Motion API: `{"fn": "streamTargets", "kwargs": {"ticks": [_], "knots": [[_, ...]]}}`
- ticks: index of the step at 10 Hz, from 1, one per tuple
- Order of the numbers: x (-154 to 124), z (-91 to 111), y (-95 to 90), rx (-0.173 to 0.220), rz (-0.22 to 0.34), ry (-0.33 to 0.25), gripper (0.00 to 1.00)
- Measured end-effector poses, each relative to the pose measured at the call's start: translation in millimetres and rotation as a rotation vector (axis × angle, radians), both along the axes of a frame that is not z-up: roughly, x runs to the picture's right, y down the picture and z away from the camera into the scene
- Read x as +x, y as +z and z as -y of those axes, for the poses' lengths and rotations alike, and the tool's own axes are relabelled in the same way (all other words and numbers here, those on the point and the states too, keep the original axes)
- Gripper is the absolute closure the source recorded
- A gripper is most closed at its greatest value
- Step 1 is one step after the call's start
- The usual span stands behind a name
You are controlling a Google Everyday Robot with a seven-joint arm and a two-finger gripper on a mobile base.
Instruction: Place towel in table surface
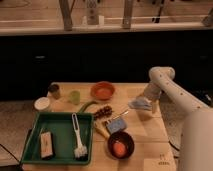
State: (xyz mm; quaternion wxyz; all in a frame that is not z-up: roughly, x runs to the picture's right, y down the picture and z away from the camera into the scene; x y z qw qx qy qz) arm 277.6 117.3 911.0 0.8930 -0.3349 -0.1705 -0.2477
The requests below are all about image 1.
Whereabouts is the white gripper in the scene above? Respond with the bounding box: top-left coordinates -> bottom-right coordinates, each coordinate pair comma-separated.
136,82 -> 161,114

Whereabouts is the blue towel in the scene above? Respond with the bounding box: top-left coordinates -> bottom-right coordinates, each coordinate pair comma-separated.
128,97 -> 152,111

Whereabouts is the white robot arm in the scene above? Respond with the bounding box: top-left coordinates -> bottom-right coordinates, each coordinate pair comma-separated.
136,67 -> 213,171

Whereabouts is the orange bowl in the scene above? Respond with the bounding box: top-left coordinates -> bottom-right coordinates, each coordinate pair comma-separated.
90,81 -> 115,100

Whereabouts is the orange food in pan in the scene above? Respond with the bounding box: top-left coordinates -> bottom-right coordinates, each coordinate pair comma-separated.
113,142 -> 126,158

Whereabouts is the green vegetable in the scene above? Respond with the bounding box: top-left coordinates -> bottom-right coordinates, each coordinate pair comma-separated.
78,101 -> 98,113

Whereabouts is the green cup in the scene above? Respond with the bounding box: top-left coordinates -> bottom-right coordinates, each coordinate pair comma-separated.
69,90 -> 80,105

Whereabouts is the white dish brush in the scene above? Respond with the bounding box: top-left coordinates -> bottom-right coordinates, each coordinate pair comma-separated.
71,113 -> 88,158

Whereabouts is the green plastic tray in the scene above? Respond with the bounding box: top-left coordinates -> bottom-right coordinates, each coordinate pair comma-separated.
21,112 -> 93,165

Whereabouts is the white round bowl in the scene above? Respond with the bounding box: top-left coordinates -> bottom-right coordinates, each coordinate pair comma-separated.
34,97 -> 50,111

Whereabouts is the sponge block in tray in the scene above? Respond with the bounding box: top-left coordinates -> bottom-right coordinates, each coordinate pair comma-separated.
40,132 -> 54,159

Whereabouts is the black cable on floor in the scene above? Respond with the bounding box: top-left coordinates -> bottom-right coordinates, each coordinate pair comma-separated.
168,134 -> 183,153

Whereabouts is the dark pan with handle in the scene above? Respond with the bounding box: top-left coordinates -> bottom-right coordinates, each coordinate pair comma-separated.
94,123 -> 135,160

